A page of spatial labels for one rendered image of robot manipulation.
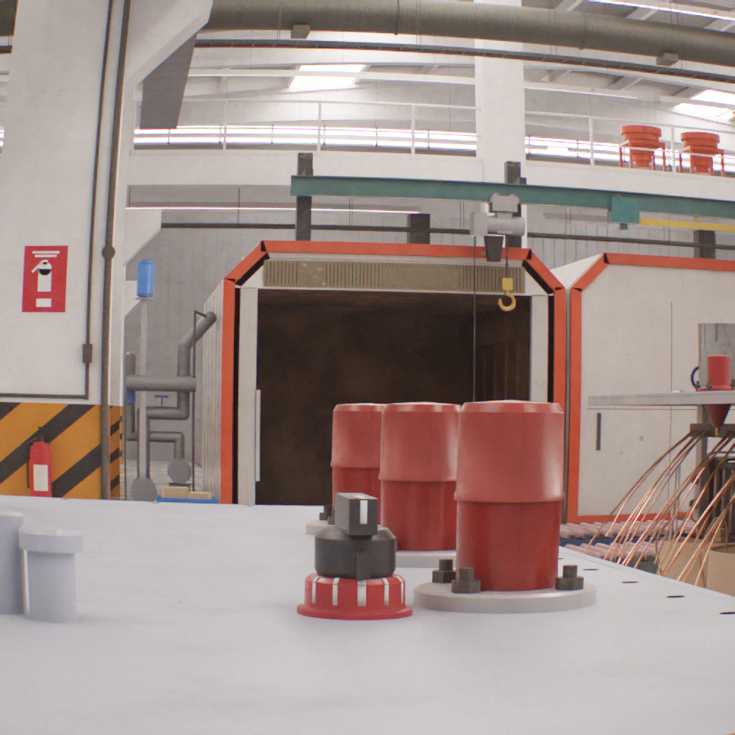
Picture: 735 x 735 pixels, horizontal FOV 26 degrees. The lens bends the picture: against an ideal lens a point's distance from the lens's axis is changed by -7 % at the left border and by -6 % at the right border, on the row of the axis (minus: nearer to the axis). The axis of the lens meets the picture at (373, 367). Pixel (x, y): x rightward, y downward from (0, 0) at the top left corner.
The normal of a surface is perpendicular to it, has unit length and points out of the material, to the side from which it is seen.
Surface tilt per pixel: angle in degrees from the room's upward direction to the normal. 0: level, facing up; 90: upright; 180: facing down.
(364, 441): 89
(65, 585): 90
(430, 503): 91
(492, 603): 90
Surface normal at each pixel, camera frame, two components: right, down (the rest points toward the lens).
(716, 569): -0.97, -0.02
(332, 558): -0.55, -0.03
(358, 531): 0.14, -0.02
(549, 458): 0.63, -0.03
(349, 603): -0.07, -0.06
